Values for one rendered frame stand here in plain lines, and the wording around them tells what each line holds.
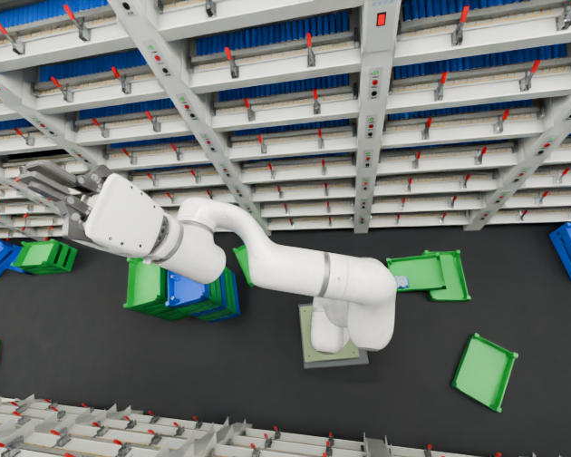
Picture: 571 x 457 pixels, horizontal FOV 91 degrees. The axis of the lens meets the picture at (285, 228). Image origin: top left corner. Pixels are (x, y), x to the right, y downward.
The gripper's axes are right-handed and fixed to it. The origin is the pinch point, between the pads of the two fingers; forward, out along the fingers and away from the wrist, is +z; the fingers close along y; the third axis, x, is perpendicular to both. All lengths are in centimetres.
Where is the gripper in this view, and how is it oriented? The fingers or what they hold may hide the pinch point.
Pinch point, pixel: (48, 179)
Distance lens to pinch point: 44.2
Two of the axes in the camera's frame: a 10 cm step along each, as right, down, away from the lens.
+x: 9.1, -0.8, -4.1
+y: 1.1, -9.0, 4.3
